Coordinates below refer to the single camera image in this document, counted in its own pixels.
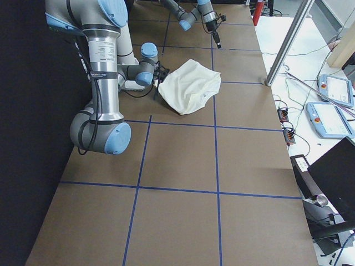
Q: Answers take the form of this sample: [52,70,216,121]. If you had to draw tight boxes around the black monitor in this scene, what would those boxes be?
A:
[308,137,354,221]

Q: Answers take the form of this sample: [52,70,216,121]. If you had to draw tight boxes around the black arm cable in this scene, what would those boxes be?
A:
[77,60,167,156]

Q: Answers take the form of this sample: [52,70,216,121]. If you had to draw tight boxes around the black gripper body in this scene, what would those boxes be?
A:
[205,19,219,35]
[158,66,170,82]

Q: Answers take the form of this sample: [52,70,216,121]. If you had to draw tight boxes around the blue teach pendant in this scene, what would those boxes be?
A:
[306,102,354,139]
[318,74,354,108]

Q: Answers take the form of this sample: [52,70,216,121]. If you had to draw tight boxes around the red cylinder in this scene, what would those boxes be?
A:
[252,0,264,26]

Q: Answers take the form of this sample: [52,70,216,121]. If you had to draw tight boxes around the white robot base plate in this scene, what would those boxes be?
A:
[118,16,146,94]

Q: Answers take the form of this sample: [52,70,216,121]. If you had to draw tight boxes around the cream long-sleeve cat shirt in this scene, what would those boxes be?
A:
[158,59,221,115]

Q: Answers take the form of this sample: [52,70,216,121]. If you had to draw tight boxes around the wooden board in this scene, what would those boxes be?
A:
[327,23,354,68]

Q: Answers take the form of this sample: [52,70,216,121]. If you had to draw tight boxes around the black box with white label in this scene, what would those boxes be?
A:
[290,155,327,200]

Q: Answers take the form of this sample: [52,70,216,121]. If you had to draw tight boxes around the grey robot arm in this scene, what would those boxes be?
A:
[158,0,227,49]
[45,1,160,155]

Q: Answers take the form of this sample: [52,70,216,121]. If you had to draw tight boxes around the grey aluminium frame post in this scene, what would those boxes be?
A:
[265,0,315,86]

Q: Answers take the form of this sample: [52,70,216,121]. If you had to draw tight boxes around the black cables on table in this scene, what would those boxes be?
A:
[262,16,355,156]

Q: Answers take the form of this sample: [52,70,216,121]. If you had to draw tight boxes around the far blue teach pendant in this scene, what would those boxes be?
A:
[318,74,354,108]

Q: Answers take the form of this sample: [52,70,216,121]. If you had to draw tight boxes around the black orange connector hub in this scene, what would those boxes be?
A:
[277,108,289,123]

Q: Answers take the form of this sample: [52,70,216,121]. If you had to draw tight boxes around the near blue teach pendant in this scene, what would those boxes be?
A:
[306,102,354,139]

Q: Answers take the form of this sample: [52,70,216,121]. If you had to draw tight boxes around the steel cup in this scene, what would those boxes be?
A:
[315,195,329,207]

